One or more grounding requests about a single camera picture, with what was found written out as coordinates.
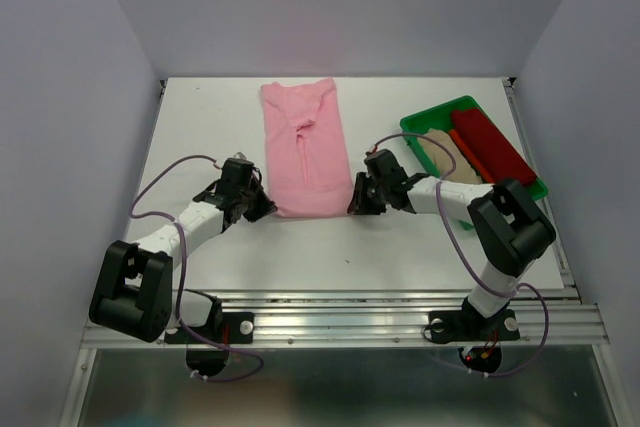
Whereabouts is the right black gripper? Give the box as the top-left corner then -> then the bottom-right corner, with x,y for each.
345,171 -> 389,215

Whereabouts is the pink t-shirt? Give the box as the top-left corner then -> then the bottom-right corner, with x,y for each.
260,78 -> 353,218

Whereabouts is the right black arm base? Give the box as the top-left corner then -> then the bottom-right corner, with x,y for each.
422,300 -> 521,376

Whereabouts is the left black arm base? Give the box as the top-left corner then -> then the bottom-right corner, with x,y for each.
164,310 -> 264,383

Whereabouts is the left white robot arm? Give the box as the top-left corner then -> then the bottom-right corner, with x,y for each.
89,157 -> 277,342

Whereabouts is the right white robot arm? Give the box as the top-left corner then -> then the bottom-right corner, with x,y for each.
347,149 -> 556,337

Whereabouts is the rolled beige t-shirt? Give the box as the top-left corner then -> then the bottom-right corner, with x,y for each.
418,128 -> 484,185

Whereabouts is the green plastic tray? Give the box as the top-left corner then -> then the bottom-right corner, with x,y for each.
399,96 -> 548,200

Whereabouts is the rolled red t-shirt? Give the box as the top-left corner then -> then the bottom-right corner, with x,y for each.
450,108 -> 537,187

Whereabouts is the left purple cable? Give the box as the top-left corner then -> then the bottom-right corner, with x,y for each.
129,154 -> 265,382

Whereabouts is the aluminium rail frame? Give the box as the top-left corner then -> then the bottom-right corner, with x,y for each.
60,77 -> 634,426

